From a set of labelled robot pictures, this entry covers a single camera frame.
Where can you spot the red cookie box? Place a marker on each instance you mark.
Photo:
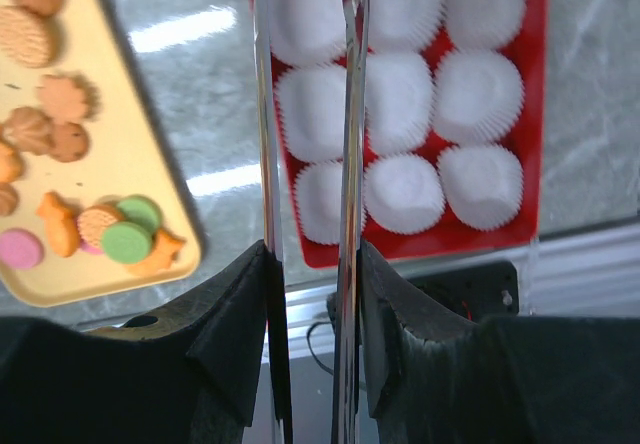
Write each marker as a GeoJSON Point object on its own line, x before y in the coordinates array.
{"type": "Point", "coordinates": [450, 235]}

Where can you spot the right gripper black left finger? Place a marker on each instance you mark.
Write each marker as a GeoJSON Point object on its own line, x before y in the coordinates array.
{"type": "Point", "coordinates": [185, 372]}

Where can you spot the aluminium table rail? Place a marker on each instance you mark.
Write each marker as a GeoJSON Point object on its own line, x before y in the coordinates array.
{"type": "Point", "coordinates": [594, 273]}

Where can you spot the small orange fish cookie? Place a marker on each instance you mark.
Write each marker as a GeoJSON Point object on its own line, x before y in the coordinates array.
{"type": "Point", "coordinates": [60, 226]}

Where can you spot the beige dotted round cookie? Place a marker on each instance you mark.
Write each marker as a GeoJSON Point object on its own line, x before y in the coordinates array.
{"type": "Point", "coordinates": [93, 221]}

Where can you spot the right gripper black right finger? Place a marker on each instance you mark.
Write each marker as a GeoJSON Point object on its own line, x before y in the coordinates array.
{"type": "Point", "coordinates": [435, 377]}

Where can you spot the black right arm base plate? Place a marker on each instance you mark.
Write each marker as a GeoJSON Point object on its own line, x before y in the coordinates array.
{"type": "Point", "coordinates": [471, 292]}

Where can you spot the large orange fish cookie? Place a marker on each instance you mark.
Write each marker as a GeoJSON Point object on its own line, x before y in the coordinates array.
{"type": "Point", "coordinates": [11, 163]}

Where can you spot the green sandwich cookie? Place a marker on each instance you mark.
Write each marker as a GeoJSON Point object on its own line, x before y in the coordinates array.
{"type": "Point", "coordinates": [126, 242]}
{"type": "Point", "coordinates": [141, 211]}

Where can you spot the chocolate chip cookie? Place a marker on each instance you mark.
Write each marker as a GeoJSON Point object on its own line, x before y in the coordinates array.
{"type": "Point", "coordinates": [70, 142]}

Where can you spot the flower butter cookie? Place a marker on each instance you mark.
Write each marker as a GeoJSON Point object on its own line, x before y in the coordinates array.
{"type": "Point", "coordinates": [30, 130]}

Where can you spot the maple leaf cookie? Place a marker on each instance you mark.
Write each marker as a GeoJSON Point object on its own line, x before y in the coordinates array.
{"type": "Point", "coordinates": [67, 98]}

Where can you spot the pink sandwich cookie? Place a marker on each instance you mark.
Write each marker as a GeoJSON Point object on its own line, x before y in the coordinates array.
{"type": "Point", "coordinates": [20, 249]}
{"type": "Point", "coordinates": [88, 248]}

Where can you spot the yellow cookie tray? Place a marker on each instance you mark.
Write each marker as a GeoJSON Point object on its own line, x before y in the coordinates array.
{"type": "Point", "coordinates": [124, 159]}

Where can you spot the white paper cup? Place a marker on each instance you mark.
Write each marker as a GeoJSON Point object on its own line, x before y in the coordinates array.
{"type": "Point", "coordinates": [403, 194]}
{"type": "Point", "coordinates": [479, 96]}
{"type": "Point", "coordinates": [483, 24]}
{"type": "Point", "coordinates": [312, 105]}
{"type": "Point", "coordinates": [399, 99]}
{"type": "Point", "coordinates": [404, 25]}
{"type": "Point", "coordinates": [318, 192]}
{"type": "Point", "coordinates": [307, 32]}
{"type": "Point", "coordinates": [483, 184]}

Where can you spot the steel tongs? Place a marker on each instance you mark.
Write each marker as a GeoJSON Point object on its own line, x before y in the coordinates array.
{"type": "Point", "coordinates": [346, 383]}

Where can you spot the orange fish cookie under stack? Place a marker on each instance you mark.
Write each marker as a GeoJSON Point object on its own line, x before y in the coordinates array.
{"type": "Point", "coordinates": [165, 248]}

